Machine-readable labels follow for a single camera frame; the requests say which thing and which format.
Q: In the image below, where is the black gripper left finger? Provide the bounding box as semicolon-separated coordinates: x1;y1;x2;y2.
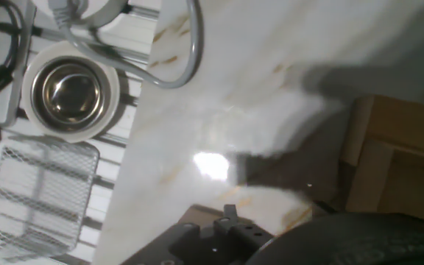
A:
121;204;275;265

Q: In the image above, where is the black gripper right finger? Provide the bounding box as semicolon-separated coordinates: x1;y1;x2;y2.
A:
313;200;337;215

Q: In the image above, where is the large wooden cube block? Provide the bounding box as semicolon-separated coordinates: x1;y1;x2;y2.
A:
340;94;424;167
345;138;424;226
177;204;254;236

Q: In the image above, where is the marble pattern table mat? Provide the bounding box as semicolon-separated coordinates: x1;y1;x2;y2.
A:
92;0;424;265

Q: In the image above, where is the clear gridded plastic box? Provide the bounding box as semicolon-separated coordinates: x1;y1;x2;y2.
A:
0;135;101;259

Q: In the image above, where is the metal bowl with white rim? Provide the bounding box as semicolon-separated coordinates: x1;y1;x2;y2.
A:
21;40;121;144

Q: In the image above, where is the round white power socket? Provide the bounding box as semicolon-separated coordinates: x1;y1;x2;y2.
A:
31;0;130;29

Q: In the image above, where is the grey power cable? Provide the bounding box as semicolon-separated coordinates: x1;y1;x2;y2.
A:
48;0;205;90

